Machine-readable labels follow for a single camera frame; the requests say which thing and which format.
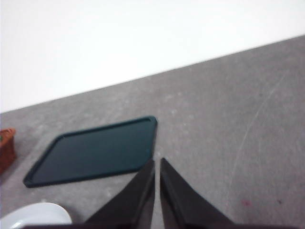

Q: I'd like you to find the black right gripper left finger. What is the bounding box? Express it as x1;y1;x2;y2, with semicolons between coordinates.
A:
83;158;156;226

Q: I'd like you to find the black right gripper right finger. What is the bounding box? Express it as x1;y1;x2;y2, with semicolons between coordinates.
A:
159;157;239;229

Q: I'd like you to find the dark rectangular tray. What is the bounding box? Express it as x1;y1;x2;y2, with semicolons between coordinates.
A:
23;115;158;188

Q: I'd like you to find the grey round plate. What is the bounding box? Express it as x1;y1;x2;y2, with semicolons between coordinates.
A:
0;202;73;229

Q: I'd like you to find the brown wicker basket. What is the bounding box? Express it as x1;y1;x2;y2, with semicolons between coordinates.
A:
0;128;16;176

